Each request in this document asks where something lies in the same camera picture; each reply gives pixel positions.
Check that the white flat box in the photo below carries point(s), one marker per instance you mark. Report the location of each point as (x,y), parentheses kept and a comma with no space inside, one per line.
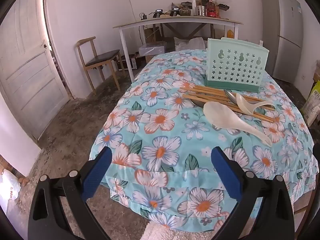
(152,50)

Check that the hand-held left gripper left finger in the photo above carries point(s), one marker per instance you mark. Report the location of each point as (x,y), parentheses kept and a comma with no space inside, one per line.
(96,172)

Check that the small printed box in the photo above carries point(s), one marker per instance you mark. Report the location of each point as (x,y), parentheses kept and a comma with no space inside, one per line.
(131,61)

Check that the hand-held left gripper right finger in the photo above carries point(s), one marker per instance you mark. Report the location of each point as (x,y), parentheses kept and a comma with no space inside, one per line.
(225,172)

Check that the white soup spoon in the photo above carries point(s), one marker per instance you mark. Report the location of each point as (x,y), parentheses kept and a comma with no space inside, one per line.
(243,105)

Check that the wooden chair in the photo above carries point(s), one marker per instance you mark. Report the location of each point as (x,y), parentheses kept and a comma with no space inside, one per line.
(103,56)

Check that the white plastic bag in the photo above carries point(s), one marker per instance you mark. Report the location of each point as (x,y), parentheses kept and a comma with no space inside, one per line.
(8,186)

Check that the metal canister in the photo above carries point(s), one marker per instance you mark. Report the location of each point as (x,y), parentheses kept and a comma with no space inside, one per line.
(200,10)

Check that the group of bamboo chopsticks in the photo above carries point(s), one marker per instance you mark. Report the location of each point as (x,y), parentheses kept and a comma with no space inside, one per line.
(200,88)

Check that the floral blanket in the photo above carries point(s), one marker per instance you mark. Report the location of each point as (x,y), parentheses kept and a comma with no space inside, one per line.
(162,120)

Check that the green plastic utensil holder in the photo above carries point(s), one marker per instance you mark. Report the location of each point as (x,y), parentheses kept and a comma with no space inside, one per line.
(235,65)

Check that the black power adapter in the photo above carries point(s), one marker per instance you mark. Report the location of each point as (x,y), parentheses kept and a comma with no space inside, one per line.
(143,17)

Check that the yellow-green printed bag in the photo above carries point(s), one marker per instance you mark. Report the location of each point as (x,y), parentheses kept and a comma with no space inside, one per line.
(312,100)

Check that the white sack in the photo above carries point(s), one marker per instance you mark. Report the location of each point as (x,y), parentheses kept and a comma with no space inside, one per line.
(187,43)

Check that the white rice paddle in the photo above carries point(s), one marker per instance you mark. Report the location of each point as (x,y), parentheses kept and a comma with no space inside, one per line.
(220,116)

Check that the white door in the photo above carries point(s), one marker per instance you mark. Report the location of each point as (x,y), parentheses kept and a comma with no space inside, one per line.
(27,67)

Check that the green glass jar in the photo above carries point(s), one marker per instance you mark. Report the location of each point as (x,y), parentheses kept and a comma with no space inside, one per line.
(185,11)

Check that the grey refrigerator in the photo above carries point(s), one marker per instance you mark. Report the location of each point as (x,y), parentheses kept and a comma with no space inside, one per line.
(282,30)

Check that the black tool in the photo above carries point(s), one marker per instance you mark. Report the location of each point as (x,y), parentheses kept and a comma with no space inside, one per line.
(223,7)

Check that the metal spoon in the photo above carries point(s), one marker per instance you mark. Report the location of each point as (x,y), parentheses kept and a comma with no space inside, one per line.
(231,97)

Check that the white table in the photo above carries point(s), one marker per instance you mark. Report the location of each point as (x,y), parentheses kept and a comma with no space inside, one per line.
(175,20)

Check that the cardboard box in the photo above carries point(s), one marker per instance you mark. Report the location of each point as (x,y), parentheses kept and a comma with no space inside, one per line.
(150,35)

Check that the clear plastic tube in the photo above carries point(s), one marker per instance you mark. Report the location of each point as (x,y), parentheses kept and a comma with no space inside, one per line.
(193,5)

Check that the black device with screen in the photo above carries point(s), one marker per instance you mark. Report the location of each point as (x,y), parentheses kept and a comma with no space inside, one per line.
(158,13)
(175,12)

